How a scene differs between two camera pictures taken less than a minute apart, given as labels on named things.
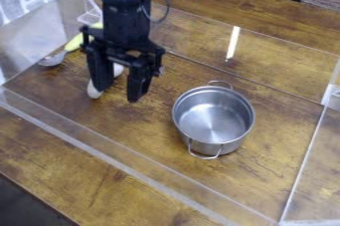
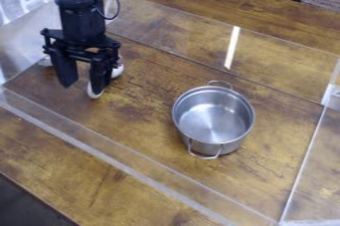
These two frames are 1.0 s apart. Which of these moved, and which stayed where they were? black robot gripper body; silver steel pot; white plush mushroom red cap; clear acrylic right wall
Moved: black robot gripper body
Stayed: white plush mushroom red cap; silver steel pot; clear acrylic right wall
